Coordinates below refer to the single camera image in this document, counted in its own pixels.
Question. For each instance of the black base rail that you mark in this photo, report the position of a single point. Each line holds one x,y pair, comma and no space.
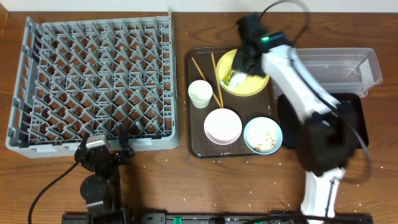
161,218

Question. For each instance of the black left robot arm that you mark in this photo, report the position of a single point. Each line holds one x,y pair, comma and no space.
102,190

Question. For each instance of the white plastic cup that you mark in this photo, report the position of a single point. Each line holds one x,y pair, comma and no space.
200,93

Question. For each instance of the yellow plastic plate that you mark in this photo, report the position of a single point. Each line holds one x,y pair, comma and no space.
252,84

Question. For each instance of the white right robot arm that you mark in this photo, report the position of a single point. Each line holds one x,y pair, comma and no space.
326,137

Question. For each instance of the black plastic bin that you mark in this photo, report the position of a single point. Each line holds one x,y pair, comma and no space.
290,124

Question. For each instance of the white paper napkin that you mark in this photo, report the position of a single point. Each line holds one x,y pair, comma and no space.
236,79

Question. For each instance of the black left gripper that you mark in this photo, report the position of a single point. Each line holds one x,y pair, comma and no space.
106,156

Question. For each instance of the dark brown tray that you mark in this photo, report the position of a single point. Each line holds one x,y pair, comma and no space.
247,108

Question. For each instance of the light blue bowl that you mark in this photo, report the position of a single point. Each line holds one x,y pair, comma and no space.
263,136

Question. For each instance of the green yellow snack wrapper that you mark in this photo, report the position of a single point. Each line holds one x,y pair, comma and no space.
227,78

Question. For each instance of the right wooden chopstick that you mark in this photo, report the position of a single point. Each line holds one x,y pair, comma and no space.
217,81

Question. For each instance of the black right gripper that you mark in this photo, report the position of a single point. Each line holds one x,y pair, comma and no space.
238,62

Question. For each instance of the grey dish rack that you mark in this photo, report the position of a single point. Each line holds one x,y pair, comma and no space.
100,77

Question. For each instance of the clear plastic bin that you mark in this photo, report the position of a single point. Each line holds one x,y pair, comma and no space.
343,70

